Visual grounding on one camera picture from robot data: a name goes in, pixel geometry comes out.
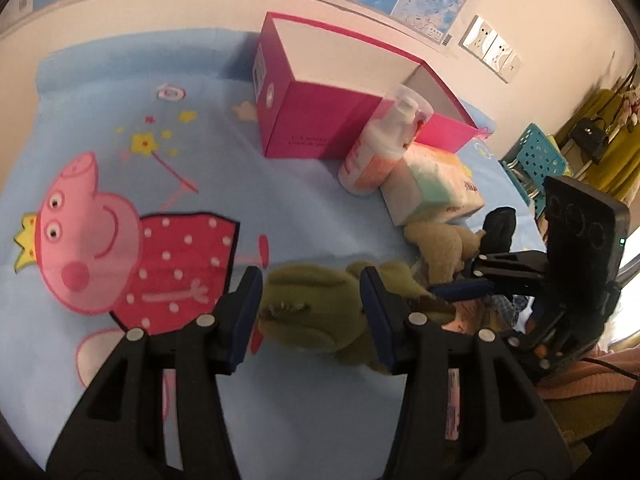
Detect large soft tissue pack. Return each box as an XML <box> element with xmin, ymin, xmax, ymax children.
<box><xmin>380</xmin><ymin>142</ymin><xmax>486</xmax><ymax>227</ymax></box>

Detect teal perforated plastic basket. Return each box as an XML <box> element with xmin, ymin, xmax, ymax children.
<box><xmin>501</xmin><ymin>122</ymin><xmax>568</xmax><ymax>221</ymax></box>

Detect black handbag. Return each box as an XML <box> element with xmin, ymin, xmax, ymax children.
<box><xmin>570</xmin><ymin>117</ymin><xmax>611</xmax><ymax>163</ymax></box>

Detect pink cardboard box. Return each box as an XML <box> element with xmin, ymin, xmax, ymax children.
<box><xmin>254</xmin><ymin>11</ymin><xmax>493</xmax><ymax>161</ymax></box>

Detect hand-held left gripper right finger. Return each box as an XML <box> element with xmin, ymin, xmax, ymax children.
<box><xmin>360</xmin><ymin>266</ymin><xmax>573</xmax><ymax>480</ymax></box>

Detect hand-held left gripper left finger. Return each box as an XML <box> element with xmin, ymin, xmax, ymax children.
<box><xmin>46</xmin><ymin>265</ymin><xmax>264</xmax><ymax>480</ymax></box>

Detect black sock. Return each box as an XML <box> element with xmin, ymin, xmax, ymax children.
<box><xmin>482</xmin><ymin>206</ymin><xmax>517</xmax><ymax>257</ymax></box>

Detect white plastic bottle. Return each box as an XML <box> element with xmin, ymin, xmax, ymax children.
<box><xmin>338</xmin><ymin>85</ymin><xmax>433</xmax><ymax>197</ymax></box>

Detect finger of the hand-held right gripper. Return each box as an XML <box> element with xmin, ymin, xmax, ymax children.
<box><xmin>429</xmin><ymin>280</ymin><xmax>507</xmax><ymax>304</ymax></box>
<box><xmin>470</xmin><ymin>250</ymin><xmax>551</xmax><ymax>282</ymax></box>

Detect green plush toy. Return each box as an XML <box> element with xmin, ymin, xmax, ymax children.
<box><xmin>255</xmin><ymin>260</ymin><xmax>436</xmax><ymax>376</ymax></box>

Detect person's right forearm pink sleeve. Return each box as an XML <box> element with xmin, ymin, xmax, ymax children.
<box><xmin>537</xmin><ymin>345</ymin><xmax>640</xmax><ymax>402</ymax></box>

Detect black cable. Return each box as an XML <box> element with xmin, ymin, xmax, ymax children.
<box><xmin>585</xmin><ymin>354</ymin><xmax>640</xmax><ymax>378</ymax></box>

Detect beige plush toy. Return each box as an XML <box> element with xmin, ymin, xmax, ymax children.
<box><xmin>404</xmin><ymin>221</ymin><xmax>486</xmax><ymax>287</ymax></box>

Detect blue cartoon printed blanket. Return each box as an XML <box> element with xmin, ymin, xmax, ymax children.
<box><xmin>0</xmin><ymin>30</ymin><xmax>541</xmax><ymax>480</ymax></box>

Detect pink tube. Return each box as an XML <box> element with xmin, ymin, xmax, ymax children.
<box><xmin>444</xmin><ymin>367</ymin><xmax>462</xmax><ymax>441</ymax></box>

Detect blue checked cloth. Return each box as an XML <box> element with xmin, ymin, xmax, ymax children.
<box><xmin>492</xmin><ymin>294</ymin><xmax>532</xmax><ymax>332</ymax></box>

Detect small hanging plush toy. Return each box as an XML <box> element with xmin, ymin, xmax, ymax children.
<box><xmin>620</xmin><ymin>85</ymin><xmax>640</xmax><ymax>132</ymax></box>

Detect white wall socket panel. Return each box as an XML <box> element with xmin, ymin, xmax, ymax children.
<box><xmin>459</xmin><ymin>15</ymin><xmax>522</xmax><ymax>83</ymax></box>

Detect yellow hanging garment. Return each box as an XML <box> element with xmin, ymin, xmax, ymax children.
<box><xmin>555</xmin><ymin>87</ymin><xmax>640</xmax><ymax>201</ymax></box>

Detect person's olive clothing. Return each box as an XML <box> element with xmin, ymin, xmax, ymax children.
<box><xmin>545</xmin><ymin>395</ymin><xmax>632</xmax><ymax>461</ymax></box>

